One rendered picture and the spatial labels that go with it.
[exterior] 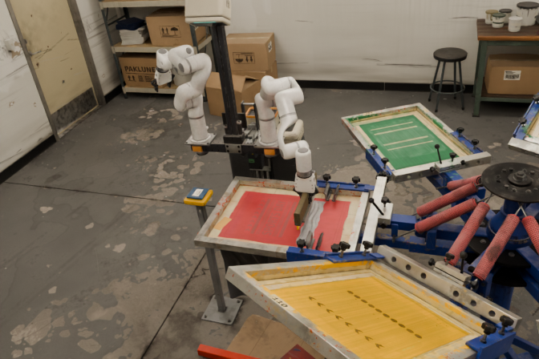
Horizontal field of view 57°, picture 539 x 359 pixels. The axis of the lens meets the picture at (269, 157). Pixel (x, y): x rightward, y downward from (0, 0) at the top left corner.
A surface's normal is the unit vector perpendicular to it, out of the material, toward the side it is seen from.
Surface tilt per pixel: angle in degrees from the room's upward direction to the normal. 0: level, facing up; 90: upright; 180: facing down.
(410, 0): 90
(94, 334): 0
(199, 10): 63
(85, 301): 0
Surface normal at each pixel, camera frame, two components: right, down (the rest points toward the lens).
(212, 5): -0.26, 0.08
